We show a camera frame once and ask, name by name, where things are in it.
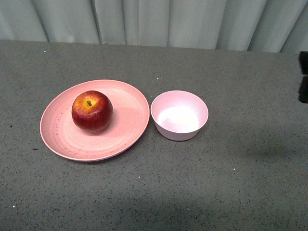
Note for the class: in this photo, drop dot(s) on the black object at edge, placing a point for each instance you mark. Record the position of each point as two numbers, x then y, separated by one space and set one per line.
303 90

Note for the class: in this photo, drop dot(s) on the grey-white curtain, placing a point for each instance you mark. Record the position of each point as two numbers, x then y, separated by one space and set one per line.
240 25

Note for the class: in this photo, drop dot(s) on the red apple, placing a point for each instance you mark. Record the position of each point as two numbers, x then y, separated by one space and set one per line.
92 111

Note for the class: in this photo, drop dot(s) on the pink plate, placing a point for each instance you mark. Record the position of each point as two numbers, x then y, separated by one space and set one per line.
130 118

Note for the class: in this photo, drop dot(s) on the light pink bowl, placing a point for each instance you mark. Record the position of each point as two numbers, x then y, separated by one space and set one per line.
179 115

